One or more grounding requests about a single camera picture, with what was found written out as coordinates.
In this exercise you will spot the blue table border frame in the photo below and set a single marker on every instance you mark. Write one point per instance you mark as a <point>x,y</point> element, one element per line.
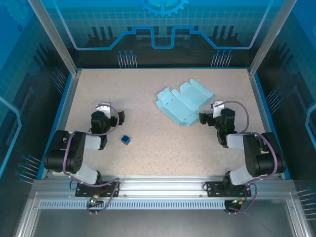
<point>271,123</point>

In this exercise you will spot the aluminium frame post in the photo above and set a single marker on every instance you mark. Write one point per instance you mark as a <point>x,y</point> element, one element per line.
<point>55,37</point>
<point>271,37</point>

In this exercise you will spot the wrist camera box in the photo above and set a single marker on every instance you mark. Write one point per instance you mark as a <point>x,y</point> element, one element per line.
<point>218,109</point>
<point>105,109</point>

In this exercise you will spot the brushed metal plate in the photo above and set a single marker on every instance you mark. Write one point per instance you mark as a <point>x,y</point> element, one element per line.
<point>160,222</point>

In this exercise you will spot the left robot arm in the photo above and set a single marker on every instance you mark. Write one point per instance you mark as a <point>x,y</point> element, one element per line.
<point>74,153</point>

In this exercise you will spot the clear printed acrylic panel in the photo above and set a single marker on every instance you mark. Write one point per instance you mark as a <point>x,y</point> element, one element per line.
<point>98,24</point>

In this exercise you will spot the aluminium mounting beam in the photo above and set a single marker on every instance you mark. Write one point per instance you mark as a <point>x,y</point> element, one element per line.
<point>160,186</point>

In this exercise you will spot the aluminium table side rail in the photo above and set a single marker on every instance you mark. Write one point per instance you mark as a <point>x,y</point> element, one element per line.
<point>261,111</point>
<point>64,116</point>

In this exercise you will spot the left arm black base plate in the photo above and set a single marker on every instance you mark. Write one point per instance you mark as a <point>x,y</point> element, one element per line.
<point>82,192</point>

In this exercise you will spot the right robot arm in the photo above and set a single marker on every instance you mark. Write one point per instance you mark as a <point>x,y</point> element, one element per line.
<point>256,158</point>

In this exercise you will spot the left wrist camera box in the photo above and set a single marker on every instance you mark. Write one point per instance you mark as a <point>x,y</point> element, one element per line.
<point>105,109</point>

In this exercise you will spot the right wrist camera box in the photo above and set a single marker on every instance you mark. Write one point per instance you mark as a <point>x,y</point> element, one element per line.
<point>218,109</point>

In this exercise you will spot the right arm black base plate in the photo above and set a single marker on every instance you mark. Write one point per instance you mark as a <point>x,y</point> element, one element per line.
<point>214,190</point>

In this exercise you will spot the light blue paper box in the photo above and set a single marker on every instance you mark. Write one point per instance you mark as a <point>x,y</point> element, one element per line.
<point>182,103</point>

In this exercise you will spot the small blue cube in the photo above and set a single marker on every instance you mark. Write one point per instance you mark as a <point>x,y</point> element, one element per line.
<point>126,140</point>

